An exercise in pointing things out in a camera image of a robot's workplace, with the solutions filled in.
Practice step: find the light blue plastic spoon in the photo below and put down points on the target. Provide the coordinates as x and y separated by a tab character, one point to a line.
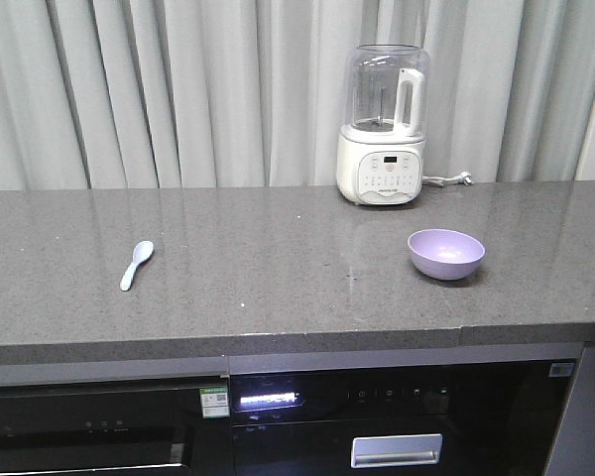
142	252

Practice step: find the white blender with clear jar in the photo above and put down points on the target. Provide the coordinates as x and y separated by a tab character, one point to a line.
382	137

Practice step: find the purple plastic bowl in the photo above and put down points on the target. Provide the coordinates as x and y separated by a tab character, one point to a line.
444	254

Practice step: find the grey pleated curtain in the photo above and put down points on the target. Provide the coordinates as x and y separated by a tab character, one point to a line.
143	94

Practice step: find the black built-in oven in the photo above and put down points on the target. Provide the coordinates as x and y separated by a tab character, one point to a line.
497	418

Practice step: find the black built-in dishwasher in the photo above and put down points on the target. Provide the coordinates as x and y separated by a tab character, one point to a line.
170	426

